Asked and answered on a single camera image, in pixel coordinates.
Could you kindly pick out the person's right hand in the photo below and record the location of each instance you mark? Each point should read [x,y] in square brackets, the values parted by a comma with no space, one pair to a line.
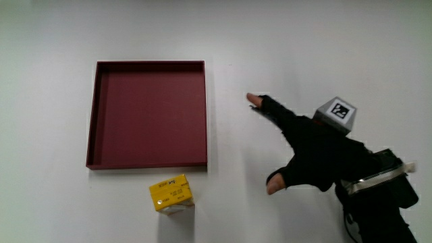
[314,152]

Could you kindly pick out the yellow ice redtea carton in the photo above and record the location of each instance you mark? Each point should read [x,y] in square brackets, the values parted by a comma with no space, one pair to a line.
[170,194]

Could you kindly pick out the person's right forearm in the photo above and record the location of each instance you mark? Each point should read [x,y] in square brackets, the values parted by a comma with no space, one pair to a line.
[381,222]

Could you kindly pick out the dark red square tray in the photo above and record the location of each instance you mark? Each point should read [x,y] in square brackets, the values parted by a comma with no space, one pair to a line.
[152,118]

